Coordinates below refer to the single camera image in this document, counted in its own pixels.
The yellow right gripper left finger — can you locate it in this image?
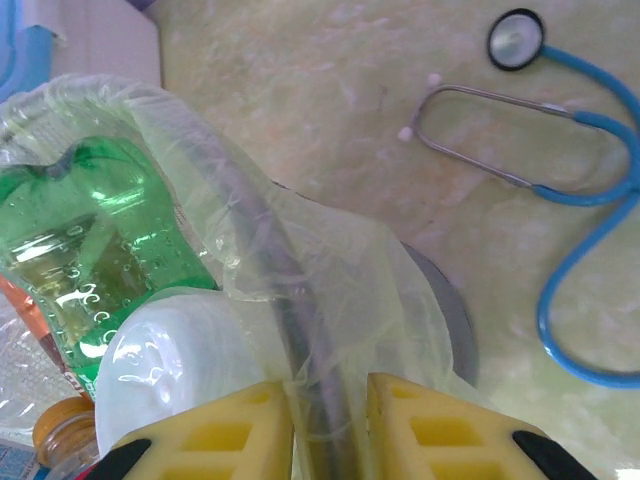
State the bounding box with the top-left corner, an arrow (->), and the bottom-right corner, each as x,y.
89,382 -> 295,480

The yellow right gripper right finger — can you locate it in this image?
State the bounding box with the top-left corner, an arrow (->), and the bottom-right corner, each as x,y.
367,372 -> 599,480

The red label clear bottle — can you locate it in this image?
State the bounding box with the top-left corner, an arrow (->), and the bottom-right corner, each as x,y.
94,289 -> 266,451

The blue label water bottle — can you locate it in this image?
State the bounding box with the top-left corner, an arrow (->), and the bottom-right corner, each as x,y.
0,439 -> 41,480

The clear bottle white cap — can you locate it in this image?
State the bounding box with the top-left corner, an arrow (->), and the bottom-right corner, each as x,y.
0,299 -> 66,431

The green bottle yellow cap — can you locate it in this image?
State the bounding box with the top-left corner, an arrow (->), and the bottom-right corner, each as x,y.
0,137 -> 219,469

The bin with clear plastic liner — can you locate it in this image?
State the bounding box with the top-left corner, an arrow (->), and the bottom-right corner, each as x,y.
0,73 -> 481,480

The blue tube stethoscope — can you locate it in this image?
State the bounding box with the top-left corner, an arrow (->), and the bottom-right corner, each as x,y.
397,7 -> 640,391

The blue lidded storage box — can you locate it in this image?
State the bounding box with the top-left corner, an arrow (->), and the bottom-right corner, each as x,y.
0,0 -> 164,101

